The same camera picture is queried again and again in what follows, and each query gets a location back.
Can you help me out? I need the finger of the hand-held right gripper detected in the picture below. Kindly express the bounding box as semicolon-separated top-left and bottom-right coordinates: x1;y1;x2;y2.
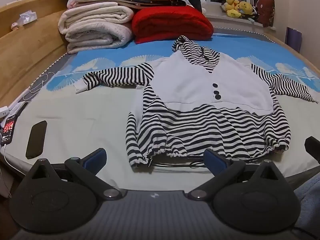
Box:
304;136;320;165

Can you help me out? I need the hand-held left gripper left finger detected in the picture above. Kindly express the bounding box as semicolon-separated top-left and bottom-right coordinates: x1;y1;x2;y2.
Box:
29;148;128;200

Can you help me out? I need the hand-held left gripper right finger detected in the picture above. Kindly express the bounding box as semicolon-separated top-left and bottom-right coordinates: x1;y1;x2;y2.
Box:
187;149;282;200

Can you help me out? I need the black white striped hoodie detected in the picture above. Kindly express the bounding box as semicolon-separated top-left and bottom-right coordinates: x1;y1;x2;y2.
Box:
73;35;316;168

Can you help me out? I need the blue white patterned bed cover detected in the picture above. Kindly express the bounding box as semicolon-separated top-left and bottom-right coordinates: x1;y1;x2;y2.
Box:
5;26;320;195

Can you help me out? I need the blue fleece cloth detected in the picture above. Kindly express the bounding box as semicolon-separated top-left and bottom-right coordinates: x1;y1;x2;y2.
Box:
293;172;320;240

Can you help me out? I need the black phone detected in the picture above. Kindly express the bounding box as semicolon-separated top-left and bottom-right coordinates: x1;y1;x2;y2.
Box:
26;120;48;159

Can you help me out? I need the phone with lit screen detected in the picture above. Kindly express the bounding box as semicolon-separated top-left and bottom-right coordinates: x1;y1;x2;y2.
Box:
0;114;18;146

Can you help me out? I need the wooden bed edge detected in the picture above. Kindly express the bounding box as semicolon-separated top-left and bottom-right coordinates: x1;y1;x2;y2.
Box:
270;33;320;64

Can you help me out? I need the cream folded quilt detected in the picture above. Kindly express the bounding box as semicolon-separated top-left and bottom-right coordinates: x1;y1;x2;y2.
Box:
58;2;135;54

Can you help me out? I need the wooden headboard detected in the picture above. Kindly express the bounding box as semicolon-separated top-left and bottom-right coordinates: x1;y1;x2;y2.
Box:
0;0;83;108

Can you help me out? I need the white window sill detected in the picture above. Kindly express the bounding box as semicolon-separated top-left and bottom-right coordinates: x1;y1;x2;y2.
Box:
202;1;277;32

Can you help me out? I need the red folded blanket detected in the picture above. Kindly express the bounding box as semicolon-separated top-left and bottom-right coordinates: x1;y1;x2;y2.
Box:
131;6;214;44

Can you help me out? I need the brown plush toy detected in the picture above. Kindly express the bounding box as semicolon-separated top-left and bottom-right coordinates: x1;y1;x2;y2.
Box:
256;0;275;27

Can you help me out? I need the tissue pack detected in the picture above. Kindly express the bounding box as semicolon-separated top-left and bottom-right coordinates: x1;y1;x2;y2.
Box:
17;10;38;27

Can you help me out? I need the yellow plush toy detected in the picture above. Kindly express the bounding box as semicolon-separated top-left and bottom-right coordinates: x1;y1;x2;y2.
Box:
221;0;241;18
239;1;258;18

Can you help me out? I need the dark dotted folded blanket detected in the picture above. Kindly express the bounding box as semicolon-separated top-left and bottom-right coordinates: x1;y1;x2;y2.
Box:
77;0;188;7

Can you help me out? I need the white cable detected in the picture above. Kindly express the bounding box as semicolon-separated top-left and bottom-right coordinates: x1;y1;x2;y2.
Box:
22;72;54;103

